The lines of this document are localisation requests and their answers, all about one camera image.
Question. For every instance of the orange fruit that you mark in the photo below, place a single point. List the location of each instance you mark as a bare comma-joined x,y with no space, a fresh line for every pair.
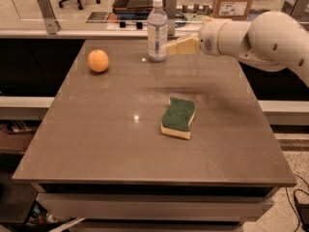
98,61

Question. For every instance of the left metal glass bracket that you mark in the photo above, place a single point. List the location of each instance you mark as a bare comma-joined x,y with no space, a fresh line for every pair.
52,26

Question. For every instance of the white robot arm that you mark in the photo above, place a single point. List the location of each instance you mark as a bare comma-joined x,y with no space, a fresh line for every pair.
273,41

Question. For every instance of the right metal glass bracket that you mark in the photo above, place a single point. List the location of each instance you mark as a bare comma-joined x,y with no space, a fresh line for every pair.
298,9

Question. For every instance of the black power adapter with cable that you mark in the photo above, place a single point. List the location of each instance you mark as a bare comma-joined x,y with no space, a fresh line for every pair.
300,208

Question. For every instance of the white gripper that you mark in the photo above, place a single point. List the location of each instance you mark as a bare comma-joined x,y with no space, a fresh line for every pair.
210,37

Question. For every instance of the clear blue-label plastic bottle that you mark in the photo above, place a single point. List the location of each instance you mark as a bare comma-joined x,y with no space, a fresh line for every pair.
157,27

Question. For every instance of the green and yellow sponge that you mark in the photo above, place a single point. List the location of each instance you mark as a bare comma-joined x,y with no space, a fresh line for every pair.
177,118

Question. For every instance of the cardboard box with label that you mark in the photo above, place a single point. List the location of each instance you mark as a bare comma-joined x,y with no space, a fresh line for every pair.
234,9

